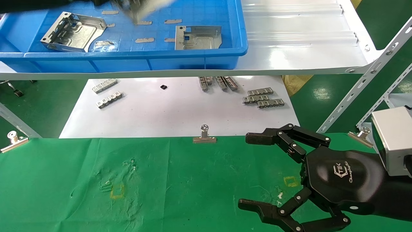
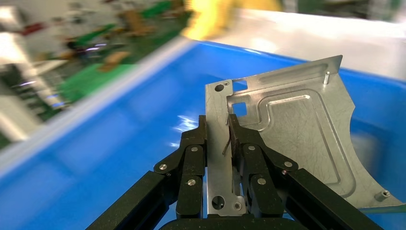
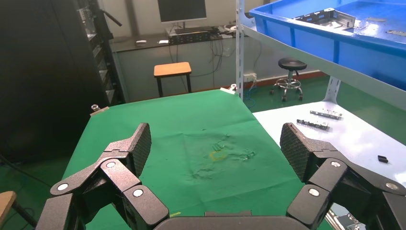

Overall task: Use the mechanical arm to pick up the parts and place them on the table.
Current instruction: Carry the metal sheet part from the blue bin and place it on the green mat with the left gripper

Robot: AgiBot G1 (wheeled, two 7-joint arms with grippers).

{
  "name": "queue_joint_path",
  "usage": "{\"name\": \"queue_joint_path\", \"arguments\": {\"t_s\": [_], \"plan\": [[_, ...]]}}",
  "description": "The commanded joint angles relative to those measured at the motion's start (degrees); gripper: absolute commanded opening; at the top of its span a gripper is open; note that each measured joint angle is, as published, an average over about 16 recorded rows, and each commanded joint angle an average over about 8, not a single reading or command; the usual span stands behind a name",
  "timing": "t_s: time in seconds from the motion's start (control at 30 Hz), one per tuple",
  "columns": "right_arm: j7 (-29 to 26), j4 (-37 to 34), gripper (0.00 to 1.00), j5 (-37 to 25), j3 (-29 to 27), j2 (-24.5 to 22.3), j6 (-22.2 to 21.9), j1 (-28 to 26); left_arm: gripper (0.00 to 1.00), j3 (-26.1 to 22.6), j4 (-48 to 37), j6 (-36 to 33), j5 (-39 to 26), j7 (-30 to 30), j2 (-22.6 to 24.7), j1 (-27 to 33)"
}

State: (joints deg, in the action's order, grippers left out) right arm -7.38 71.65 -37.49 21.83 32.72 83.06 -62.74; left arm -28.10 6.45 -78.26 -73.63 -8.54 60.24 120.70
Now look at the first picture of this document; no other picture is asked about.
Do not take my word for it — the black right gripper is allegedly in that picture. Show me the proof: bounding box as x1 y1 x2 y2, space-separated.
238 123 385 232

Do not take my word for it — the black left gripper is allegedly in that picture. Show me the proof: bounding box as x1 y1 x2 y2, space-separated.
32 0 113 13

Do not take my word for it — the sheet metal bracket curved cutout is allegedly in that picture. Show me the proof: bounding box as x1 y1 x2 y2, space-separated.
113 0 176 24

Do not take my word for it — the crumpled clear tape patch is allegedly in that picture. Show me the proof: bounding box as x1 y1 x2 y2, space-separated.
92 40 118 53

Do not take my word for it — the silver binder clip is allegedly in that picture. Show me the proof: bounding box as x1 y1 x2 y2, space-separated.
0 131 30 154
193 125 217 143
348 127 374 148

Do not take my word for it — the blue plastic bin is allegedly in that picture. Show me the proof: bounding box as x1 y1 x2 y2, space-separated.
0 0 249 73

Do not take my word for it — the yellow woven bag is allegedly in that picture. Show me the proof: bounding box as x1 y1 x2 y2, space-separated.
283 75 314 97

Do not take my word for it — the green table cloth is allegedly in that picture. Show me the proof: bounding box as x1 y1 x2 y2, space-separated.
0 133 412 232

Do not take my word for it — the black stool chrome base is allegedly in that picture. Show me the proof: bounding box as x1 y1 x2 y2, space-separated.
0 80 25 97

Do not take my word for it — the white board sheet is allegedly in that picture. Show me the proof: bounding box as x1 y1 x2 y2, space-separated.
60 76 301 138

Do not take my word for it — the white metal shelf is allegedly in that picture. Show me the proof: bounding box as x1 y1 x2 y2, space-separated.
0 0 383 80

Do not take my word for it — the sheet metal bracket with walls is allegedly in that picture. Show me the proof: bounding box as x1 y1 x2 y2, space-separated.
40 12 107 53

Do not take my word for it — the white perforated shelf post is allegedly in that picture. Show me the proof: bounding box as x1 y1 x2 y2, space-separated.
356 63 412 129
0 102 42 139
317 18 412 134

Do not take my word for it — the flat sheet metal bracket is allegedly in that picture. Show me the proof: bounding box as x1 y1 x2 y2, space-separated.
175 26 222 51

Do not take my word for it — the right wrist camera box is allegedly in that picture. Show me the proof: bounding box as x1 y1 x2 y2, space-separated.
371 106 412 178

